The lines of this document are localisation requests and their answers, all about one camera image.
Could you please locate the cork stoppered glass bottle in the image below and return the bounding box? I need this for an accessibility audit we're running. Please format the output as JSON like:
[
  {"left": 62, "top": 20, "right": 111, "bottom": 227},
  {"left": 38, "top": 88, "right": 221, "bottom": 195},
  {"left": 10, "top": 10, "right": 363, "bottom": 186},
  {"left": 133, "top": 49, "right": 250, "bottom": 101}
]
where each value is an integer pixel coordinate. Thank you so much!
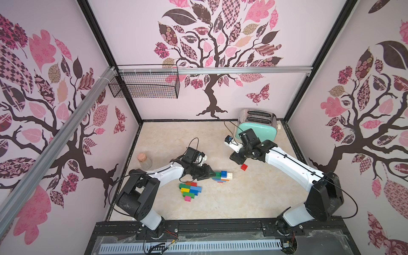
[{"left": 137, "top": 153, "right": 153, "bottom": 170}]

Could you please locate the black enclosure frame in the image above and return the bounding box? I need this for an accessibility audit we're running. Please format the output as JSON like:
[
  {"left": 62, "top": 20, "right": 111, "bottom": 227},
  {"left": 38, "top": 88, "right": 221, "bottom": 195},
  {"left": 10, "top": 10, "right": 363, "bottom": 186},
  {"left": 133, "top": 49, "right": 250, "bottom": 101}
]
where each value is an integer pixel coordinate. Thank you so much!
[{"left": 76, "top": 0, "right": 361, "bottom": 255}]

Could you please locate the aluminium rail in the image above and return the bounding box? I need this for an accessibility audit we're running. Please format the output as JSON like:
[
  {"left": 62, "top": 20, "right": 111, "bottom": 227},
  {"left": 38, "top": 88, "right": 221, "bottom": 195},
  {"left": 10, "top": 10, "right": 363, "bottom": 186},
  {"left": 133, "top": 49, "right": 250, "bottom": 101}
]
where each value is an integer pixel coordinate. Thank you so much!
[
  {"left": 1, "top": 67, "right": 117, "bottom": 236},
  {"left": 119, "top": 66, "right": 313, "bottom": 75}
]

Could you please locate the light green lego brick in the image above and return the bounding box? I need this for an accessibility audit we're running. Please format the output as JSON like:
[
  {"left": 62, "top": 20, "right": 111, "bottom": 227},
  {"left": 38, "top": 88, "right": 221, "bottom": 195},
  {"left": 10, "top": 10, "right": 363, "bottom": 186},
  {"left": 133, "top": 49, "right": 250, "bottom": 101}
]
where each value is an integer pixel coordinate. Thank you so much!
[{"left": 182, "top": 192, "right": 195, "bottom": 199}]

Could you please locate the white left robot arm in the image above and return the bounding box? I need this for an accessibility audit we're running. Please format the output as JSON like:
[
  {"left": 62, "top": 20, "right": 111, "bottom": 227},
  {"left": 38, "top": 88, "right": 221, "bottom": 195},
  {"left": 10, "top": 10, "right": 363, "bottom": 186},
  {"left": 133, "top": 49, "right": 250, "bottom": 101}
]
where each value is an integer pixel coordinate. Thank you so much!
[{"left": 114, "top": 160, "right": 216, "bottom": 238}]

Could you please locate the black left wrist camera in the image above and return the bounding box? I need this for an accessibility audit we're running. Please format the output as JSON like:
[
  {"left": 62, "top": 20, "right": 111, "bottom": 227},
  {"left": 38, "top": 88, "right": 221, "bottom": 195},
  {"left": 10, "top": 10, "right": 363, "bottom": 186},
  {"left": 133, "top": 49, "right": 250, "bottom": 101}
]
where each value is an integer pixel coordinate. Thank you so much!
[{"left": 182, "top": 147, "right": 207, "bottom": 166}]

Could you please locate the aluminium rail left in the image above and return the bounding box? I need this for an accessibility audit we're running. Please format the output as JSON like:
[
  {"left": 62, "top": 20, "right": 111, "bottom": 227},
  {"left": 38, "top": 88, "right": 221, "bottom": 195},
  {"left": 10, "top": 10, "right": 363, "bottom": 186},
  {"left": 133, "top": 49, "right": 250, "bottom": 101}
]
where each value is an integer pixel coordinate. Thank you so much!
[{"left": 1, "top": 67, "right": 117, "bottom": 236}]

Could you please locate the mint green toaster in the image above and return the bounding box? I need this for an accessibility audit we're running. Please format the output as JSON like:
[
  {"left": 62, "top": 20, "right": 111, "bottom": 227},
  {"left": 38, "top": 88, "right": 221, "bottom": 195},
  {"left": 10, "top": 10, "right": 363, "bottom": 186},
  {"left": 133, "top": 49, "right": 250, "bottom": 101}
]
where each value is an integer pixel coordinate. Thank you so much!
[{"left": 234, "top": 109, "right": 278, "bottom": 142}]

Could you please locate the black wire basket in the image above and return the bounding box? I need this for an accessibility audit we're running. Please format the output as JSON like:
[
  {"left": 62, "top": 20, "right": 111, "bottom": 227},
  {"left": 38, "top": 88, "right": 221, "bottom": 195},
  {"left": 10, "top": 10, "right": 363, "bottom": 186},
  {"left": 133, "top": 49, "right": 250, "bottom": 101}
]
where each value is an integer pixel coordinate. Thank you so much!
[{"left": 108, "top": 64, "right": 181, "bottom": 99}]

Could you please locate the white vented base strip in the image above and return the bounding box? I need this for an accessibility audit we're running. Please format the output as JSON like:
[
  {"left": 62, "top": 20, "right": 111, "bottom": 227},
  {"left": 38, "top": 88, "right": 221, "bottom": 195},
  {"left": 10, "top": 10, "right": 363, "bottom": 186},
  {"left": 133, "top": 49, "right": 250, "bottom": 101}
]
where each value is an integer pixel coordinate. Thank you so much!
[{"left": 97, "top": 240, "right": 283, "bottom": 255}]

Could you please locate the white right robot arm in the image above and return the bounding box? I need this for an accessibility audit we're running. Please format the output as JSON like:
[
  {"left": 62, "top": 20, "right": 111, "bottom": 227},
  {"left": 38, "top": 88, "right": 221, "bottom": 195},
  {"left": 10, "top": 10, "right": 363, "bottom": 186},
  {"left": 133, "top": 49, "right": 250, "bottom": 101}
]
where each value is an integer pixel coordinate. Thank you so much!
[{"left": 224, "top": 129, "right": 348, "bottom": 235}]

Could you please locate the aluminium rail back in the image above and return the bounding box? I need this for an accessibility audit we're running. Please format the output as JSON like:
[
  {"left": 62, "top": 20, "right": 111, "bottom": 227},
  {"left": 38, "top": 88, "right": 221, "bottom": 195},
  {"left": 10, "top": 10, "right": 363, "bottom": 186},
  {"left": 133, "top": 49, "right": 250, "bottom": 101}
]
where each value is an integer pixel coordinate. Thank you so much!
[{"left": 119, "top": 66, "right": 313, "bottom": 75}]

